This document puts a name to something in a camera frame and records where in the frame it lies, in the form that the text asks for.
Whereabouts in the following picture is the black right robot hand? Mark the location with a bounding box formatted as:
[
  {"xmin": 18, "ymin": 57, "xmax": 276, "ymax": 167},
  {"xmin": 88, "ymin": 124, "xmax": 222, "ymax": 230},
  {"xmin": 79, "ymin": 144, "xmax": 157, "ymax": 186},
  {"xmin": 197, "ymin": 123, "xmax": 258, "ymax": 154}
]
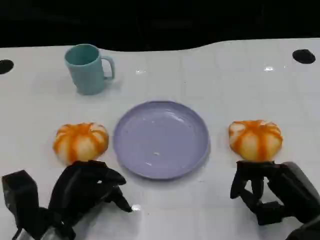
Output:
[{"xmin": 229, "ymin": 159, "xmax": 320, "ymax": 226}]

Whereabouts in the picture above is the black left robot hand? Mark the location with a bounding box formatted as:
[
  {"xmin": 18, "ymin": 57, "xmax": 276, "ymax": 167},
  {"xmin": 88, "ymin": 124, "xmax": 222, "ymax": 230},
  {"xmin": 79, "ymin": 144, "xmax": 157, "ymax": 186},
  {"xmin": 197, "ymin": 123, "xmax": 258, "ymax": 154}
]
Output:
[{"xmin": 48, "ymin": 159, "xmax": 133, "ymax": 239}]

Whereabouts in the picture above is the orange and white bread roll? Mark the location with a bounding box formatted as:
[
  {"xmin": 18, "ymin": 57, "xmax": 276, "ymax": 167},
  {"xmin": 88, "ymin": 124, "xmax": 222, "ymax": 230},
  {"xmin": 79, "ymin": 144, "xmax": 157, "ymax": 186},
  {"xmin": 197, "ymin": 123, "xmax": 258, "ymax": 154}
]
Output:
[
  {"xmin": 228, "ymin": 119, "xmax": 284, "ymax": 161},
  {"xmin": 52, "ymin": 122, "xmax": 110, "ymax": 166}
]

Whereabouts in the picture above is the lilac plate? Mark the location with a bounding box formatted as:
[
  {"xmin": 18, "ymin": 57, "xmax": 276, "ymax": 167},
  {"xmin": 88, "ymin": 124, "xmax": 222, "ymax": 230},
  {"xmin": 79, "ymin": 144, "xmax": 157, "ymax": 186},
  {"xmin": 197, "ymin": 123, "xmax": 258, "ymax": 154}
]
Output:
[{"xmin": 113, "ymin": 100, "xmax": 211, "ymax": 181}]

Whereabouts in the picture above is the pale green mug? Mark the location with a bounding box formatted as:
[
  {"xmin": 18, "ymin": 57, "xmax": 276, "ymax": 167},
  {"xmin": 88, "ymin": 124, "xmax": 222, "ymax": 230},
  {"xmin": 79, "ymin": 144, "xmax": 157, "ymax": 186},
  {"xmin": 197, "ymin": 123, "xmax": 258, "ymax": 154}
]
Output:
[{"xmin": 64, "ymin": 43, "xmax": 116, "ymax": 96}]

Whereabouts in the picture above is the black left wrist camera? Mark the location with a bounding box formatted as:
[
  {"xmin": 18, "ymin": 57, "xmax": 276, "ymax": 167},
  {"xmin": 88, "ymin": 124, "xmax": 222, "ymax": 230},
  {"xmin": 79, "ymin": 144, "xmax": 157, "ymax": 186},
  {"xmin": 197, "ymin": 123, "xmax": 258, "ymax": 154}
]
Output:
[{"xmin": 1, "ymin": 169, "xmax": 43, "ymax": 230}]

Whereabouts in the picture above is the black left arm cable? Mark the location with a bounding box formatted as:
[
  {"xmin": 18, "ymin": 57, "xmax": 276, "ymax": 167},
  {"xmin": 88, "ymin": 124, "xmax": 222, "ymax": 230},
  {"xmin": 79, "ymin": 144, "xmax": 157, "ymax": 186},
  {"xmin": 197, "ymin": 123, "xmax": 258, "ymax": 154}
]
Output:
[{"xmin": 11, "ymin": 224, "xmax": 25, "ymax": 240}]

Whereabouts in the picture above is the black table cable hole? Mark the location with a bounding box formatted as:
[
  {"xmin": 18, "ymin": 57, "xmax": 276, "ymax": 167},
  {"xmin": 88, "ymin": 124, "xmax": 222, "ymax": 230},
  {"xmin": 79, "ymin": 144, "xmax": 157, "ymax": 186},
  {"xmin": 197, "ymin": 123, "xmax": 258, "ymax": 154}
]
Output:
[
  {"xmin": 0, "ymin": 59, "xmax": 15, "ymax": 75},
  {"xmin": 292, "ymin": 48, "xmax": 316, "ymax": 65}
]

